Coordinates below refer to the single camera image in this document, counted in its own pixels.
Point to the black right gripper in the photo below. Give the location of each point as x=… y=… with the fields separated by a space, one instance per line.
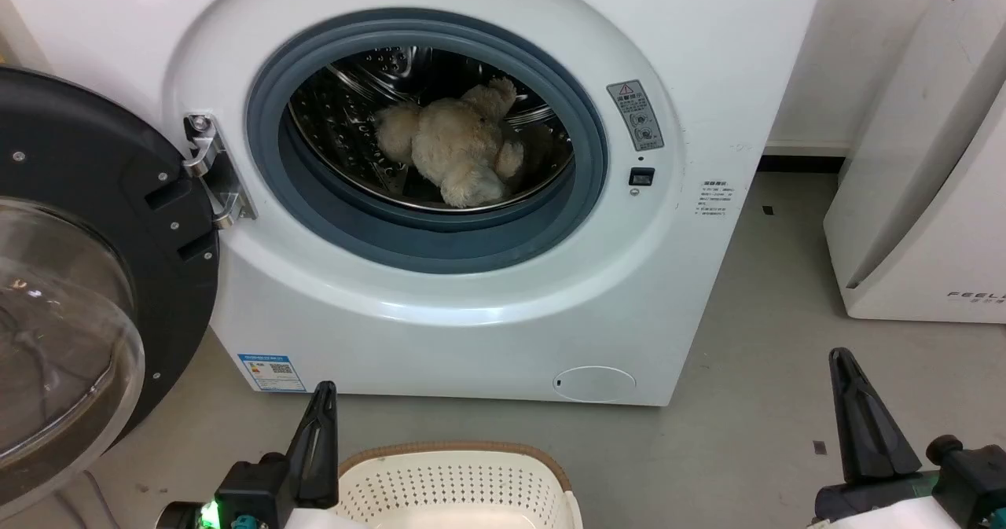
x=974 y=490

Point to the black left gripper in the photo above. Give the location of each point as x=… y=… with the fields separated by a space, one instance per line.
x=251 y=497

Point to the white perforated laundry basket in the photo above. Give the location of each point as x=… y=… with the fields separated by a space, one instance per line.
x=456 y=486

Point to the white front-load washing machine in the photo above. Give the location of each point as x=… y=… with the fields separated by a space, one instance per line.
x=471 y=332

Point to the beige plush toy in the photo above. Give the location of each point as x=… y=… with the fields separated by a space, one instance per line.
x=456 y=144

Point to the blue energy label sticker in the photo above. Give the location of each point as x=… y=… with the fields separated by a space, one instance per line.
x=272 y=372

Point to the white air purifier appliance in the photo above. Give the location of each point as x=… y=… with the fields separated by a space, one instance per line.
x=919 y=222

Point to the grey rubber door gasket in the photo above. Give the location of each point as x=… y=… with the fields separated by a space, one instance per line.
x=440 y=240

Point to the oval drain filter cover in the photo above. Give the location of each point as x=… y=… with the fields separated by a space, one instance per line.
x=594 y=384

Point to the metal door hinge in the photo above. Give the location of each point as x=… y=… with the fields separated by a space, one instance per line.
x=224 y=195

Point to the black skirting strip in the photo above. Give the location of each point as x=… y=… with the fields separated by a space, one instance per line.
x=798 y=163

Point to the small printed text label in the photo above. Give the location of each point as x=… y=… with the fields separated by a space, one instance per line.
x=714 y=199

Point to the steel perforated washer drum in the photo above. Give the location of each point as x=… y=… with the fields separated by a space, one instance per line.
x=334 y=116

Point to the black door latch socket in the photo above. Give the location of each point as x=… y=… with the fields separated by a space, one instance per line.
x=641 y=176

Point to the black round glass washer door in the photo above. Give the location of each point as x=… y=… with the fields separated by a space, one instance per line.
x=94 y=144

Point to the grey warning sticker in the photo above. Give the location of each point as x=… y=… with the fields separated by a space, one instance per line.
x=635 y=116

